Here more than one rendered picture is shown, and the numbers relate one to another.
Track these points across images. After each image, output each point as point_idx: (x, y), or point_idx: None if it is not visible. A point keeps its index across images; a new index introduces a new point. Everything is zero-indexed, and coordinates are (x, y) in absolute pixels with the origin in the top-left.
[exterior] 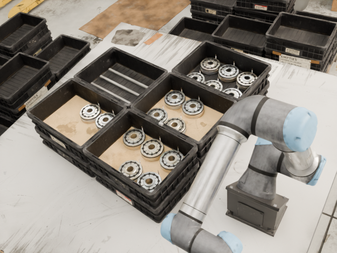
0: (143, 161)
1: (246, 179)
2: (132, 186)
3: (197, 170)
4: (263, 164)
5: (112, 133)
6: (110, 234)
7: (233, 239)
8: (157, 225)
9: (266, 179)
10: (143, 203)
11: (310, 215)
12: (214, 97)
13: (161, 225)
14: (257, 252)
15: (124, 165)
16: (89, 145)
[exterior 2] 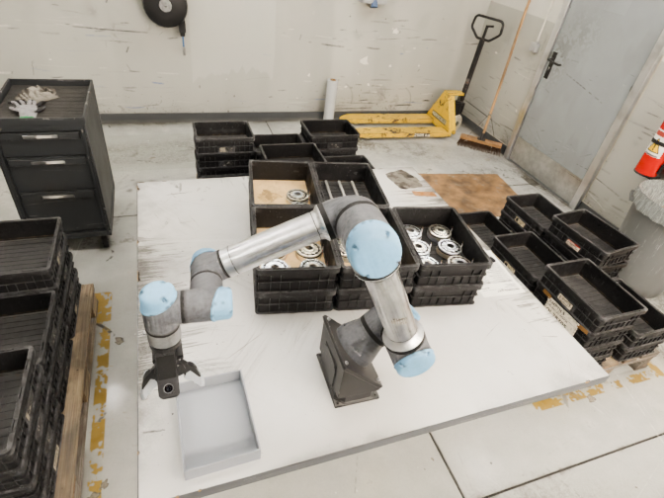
0: (291, 255)
1: (348, 324)
2: None
3: (332, 300)
4: (372, 318)
5: (290, 216)
6: None
7: (225, 295)
8: (254, 315)
9: (364, 336)
10: (254, 281)
11: (391, 424)
12: (405, 250)
13: (257, 317)
14: (304, 405)
15: None
16: (260, 207)
